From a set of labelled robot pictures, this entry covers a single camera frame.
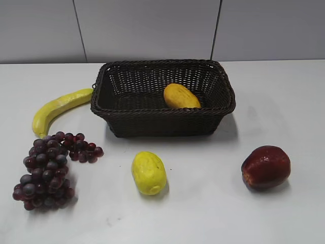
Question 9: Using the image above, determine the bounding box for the orange yellow mango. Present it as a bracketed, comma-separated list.
[164, 83, 201, 109]

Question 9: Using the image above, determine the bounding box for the dark woven rectangular basket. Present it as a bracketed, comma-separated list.
[91, 59, 236, 138]

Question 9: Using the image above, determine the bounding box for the yellow lemon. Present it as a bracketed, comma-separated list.
[132, 151, 167, 196]

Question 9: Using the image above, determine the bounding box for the purple grape bunch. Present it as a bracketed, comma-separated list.
[12, 131, 104, 211]

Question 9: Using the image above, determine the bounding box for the dark red apple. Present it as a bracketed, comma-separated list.
[241, 145, 291, 191]

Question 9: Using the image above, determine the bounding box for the yellow banana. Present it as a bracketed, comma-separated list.
[32, 88, 93, 138]

